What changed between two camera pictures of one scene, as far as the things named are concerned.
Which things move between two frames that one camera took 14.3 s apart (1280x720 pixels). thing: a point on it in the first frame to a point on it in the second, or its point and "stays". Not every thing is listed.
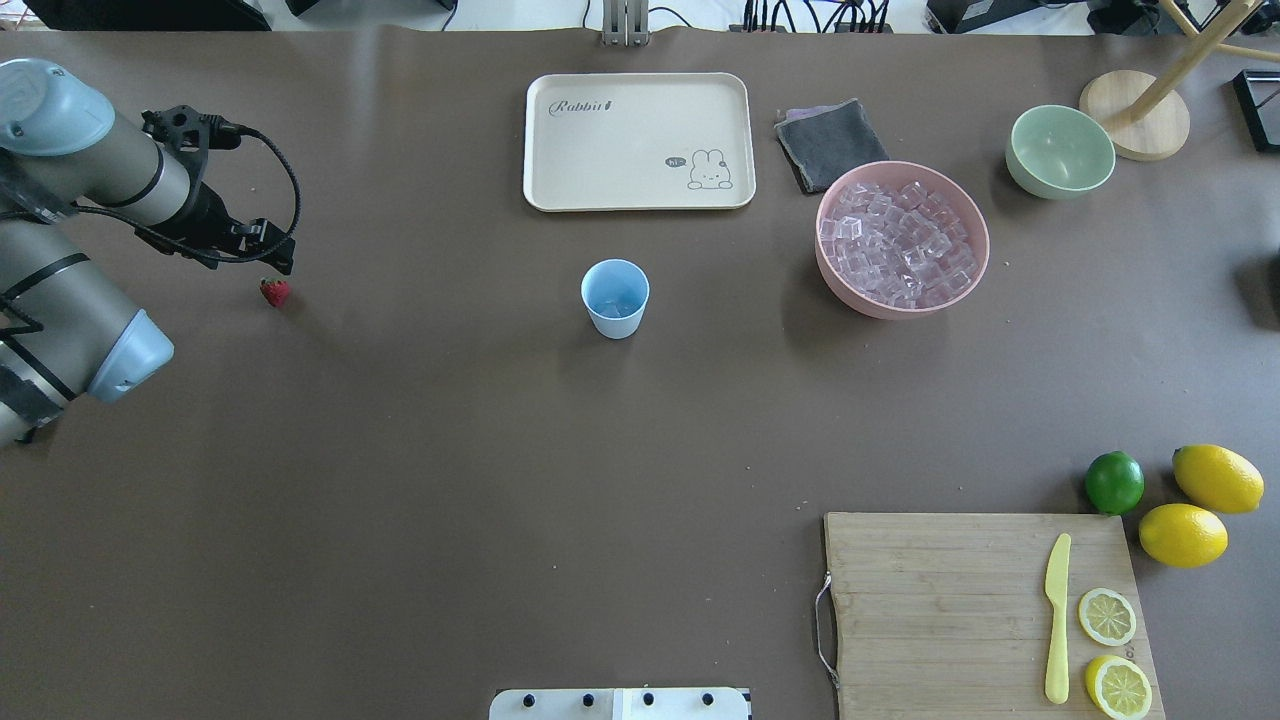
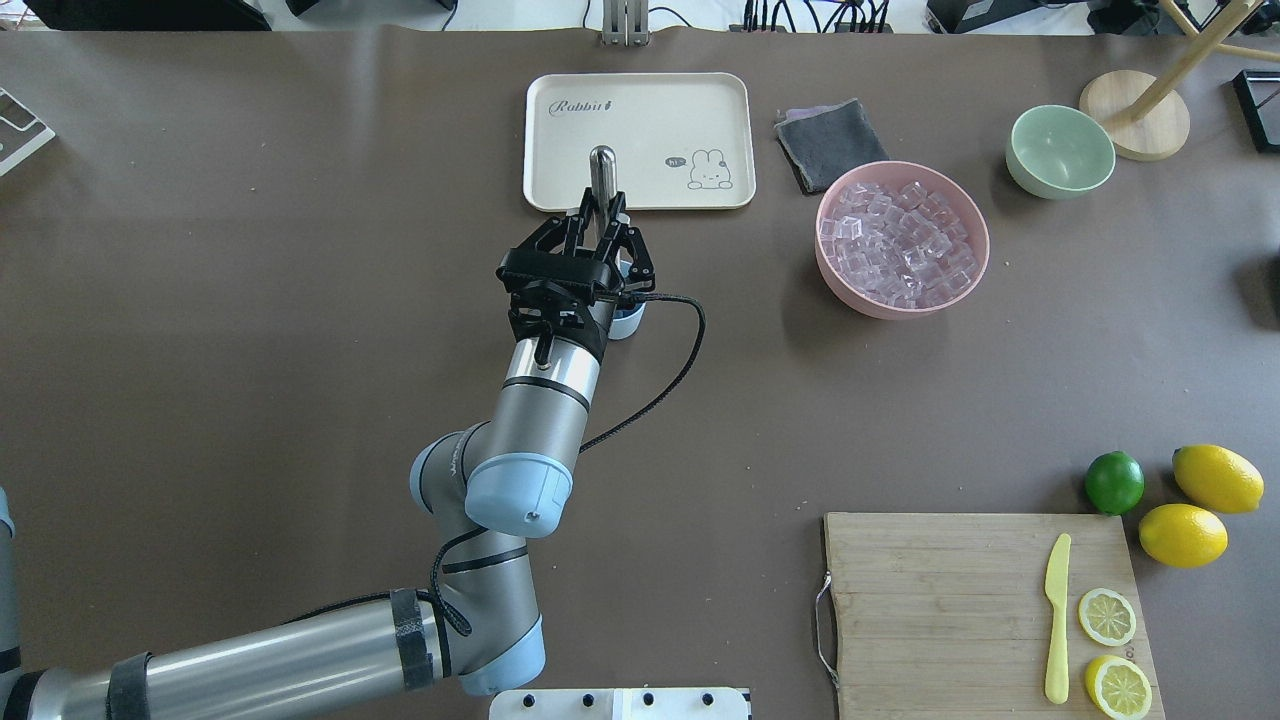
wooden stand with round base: [1147, 117] stays
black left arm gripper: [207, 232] to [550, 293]
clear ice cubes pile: [900, 244] stays
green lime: [1115, 482] stays
